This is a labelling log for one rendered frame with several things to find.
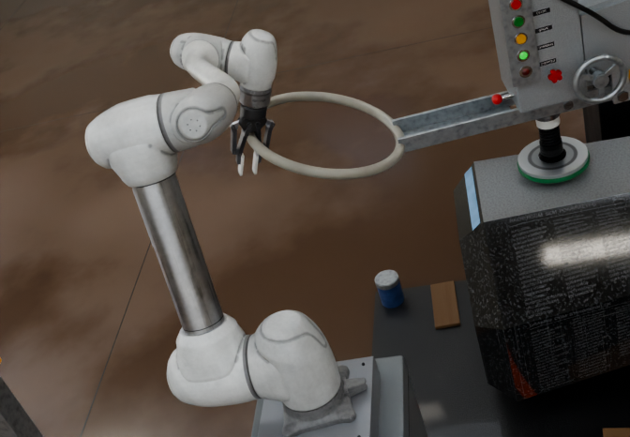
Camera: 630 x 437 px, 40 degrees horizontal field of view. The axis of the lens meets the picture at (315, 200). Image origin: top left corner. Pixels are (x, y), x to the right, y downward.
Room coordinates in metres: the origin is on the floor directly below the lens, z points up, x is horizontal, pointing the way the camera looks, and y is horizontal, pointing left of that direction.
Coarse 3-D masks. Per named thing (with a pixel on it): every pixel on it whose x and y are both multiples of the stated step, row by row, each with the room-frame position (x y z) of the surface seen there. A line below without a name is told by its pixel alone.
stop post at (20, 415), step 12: (0, 360) 1.87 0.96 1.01; (0, 384) 1.85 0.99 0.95; (0, 396) 1.82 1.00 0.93; (12, 396) 1.86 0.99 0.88; (0, 408) 1.80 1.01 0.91; (12, 408) 1.83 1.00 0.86; (0, 420) 1.79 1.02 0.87; (12, 420) 1.81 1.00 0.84; (24, 420) 1.84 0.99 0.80; (0, 432) 1.80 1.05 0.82; (12, 432) 1.79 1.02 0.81; (24, 432) 1.82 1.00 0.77; (36, 432) 1.85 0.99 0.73
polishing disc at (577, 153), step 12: (528, 144) 2.24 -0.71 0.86; (564, 144) 2.17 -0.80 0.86; (576, 144) 2.16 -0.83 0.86; (528, 156) 2.18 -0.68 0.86; (576, 156) 2.10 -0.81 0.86; (588, 156) 2.09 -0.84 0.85; (528, 168) 2.12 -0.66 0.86; (540, 168) 2.10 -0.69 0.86; (552, 168) 2.08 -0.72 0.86; (564, 168) 2.06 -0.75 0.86; (576, 168) 2.04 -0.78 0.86
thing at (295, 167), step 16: (288, 96) 2.42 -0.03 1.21; (304, 96) 2.43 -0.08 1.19; (320, 96) 2.43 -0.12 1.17; (336, 96) 2.43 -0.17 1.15; (368, 112) 2.35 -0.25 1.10; (400, 128) 2.22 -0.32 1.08; (256, 144) 2.12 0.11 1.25; (400, 144) 2.13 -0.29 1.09; (272, 160) 2.06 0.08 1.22; (288, 160) 2.03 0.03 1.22; (384, 160) 2.04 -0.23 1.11; (320, 176) 1.98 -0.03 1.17; (336, 176) 1.97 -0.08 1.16; (352, 176) 1.98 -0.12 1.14
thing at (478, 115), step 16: (592, 96) 2.07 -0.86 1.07; (624, 96) 2.02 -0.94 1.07; (432, 112) 2.23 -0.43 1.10; (448, 112) 2.22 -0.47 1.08; (464, 112) 2.22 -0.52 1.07; (480, 112) 2.21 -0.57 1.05; (496, 112) 2.18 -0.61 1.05; (512, 112) 2.10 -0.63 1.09; (528, 112) 2.09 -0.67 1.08; (544, 112) 2.08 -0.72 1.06; (560, 112) 2.08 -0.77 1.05; (416, 128) 2.23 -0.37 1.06; (432, 128) 2.20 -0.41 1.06; (448, 128) 2.12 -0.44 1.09; (464, 128) 2.11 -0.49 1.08; (480, 128) 2.11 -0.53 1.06; (496, 128) 2.10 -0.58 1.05; (416, 144) 2.13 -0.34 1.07; (432, 144) 2.12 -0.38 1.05
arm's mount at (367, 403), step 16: (352, 368) 1.54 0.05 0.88; (368, 368) 1.52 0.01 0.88; (368, 384) 1.47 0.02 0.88; (272, 400) 1.53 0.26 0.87; (352, 400) 1.43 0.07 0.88; (368, 400) 1.42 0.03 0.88; (272, 416) 1.47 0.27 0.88; (368, 416) 1.37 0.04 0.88; (272, 432) 1.42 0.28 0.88; (320, 432) 1.37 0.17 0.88; (336, 432) 1.35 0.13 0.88; (352, 432) 1.34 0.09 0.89; (368, 432) 1.32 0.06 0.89
